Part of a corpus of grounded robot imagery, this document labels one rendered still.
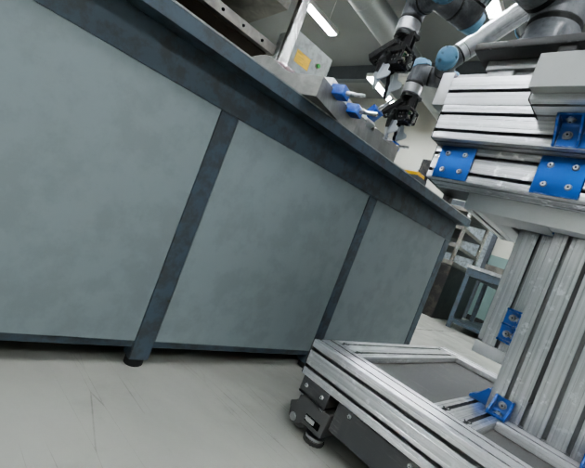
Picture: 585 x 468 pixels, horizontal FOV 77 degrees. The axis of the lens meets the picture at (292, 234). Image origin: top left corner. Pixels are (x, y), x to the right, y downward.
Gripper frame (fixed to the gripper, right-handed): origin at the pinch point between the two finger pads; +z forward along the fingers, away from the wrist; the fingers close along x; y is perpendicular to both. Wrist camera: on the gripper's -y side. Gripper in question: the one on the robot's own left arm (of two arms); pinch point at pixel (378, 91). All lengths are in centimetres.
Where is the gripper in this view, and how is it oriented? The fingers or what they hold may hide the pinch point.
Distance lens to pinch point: 137.8
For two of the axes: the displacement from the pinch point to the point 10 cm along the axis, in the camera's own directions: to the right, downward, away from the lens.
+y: 6.1, 2.6, -7.5
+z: -3.6, 9.3, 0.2
